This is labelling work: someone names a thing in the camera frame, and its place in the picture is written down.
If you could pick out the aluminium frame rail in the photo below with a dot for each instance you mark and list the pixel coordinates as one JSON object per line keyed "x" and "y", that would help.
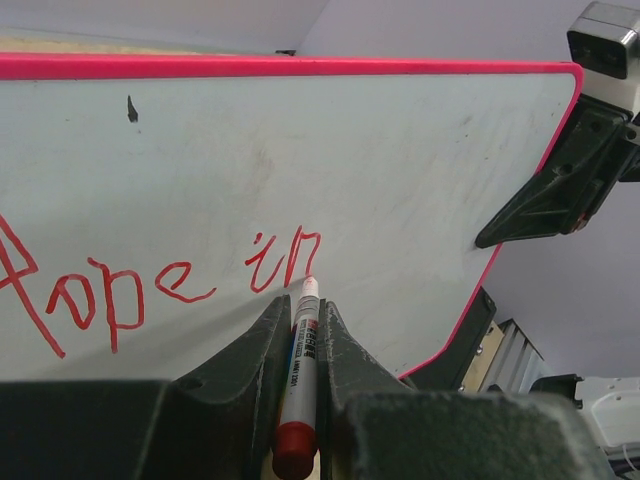
{"x": 505, "y": 361}

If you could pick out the pink framed whiteboard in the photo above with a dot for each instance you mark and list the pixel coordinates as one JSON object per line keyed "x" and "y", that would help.
{"x": 152, "y": 206}

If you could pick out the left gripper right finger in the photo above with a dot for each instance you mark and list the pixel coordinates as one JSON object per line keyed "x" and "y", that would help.
{"x": 376, "y": 427}

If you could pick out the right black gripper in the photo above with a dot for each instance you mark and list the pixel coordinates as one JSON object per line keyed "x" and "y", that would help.
{"x": 552, "y": 203}

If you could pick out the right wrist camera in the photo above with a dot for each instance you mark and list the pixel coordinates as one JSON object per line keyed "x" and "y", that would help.
{"x": 604, "y": 41}

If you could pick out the black ribbed case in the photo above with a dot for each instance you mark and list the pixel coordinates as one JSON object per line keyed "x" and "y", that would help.
{"x": 447, "y": 370}

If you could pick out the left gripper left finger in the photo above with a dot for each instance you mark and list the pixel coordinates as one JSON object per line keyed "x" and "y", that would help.
{"x": 215, "y": 422}

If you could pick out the red white marker pen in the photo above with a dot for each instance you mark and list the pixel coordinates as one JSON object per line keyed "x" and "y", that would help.
{"x": 295, "y": 437}

